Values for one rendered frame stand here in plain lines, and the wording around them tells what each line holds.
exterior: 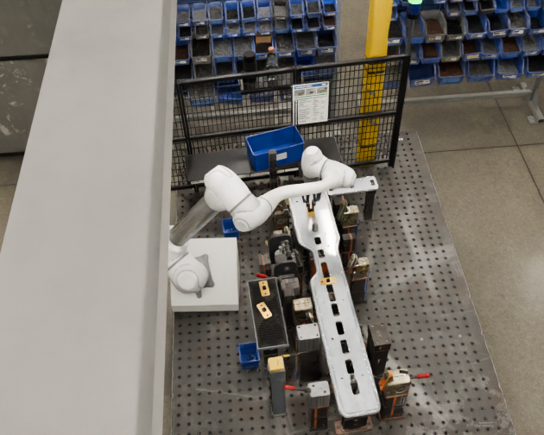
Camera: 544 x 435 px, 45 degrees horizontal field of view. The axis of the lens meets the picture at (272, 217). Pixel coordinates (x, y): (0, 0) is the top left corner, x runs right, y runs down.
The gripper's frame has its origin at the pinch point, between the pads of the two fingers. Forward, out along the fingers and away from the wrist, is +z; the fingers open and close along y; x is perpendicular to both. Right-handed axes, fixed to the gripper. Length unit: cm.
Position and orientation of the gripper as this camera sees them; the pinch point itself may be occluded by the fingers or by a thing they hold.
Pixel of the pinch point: (310, 205)
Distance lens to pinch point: 354.1
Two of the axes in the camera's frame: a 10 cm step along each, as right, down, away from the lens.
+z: 0.3, 6.5, 7.6
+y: 9.9, -1.3, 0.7
